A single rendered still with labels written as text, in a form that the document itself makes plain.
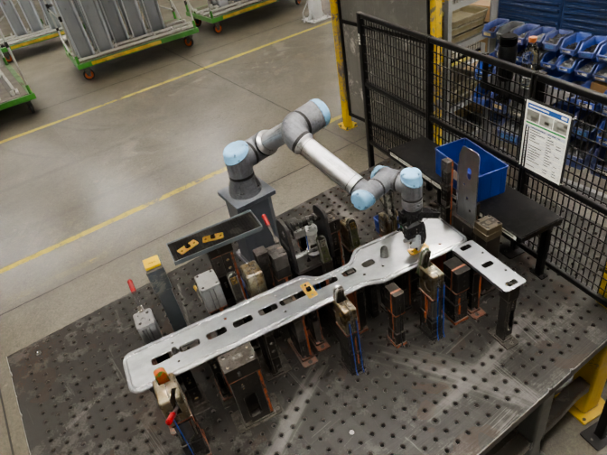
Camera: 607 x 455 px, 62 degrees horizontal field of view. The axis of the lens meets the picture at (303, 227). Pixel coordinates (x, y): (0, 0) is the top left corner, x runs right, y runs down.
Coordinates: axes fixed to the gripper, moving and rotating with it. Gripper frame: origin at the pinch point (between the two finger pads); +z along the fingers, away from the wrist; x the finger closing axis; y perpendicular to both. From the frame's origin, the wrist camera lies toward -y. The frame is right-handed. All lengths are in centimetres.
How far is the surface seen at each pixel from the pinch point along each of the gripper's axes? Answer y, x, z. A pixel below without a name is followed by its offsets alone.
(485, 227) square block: -24.2, 10.1, -3.4
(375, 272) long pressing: 20.8, 1.1, 1.9
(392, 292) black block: 21.2, 13.1, 2.8
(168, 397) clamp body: 106, 17, -5
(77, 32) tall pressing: 79, -702, 39
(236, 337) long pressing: 79, 1, 1
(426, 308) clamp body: 7.9, 15.6, 17.2
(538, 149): -55, 3, -23
